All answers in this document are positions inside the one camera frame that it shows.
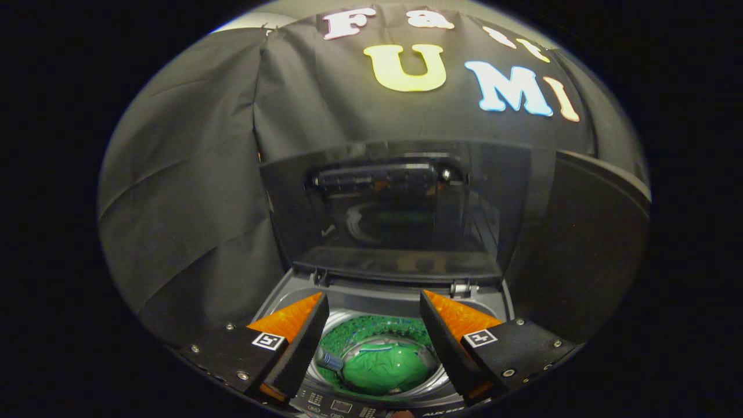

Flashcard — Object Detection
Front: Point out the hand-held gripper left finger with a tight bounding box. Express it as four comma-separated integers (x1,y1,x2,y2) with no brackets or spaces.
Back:
174,291,331,407

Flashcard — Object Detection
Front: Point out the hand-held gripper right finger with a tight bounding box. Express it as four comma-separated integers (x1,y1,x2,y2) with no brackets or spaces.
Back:
418,289,587,406

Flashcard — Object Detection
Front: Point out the green polo shirt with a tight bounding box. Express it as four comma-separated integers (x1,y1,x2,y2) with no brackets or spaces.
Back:
318,313,439,395

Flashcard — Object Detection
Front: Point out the grey washing machine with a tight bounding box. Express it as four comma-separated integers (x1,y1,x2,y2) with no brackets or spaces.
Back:
250,270,517,418

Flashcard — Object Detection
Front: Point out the grey cabinet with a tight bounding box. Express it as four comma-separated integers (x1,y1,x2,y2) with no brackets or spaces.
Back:
505,150,651,343

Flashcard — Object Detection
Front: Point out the black backdrop cloth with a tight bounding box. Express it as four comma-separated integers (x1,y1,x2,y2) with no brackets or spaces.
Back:
98,6,648,349

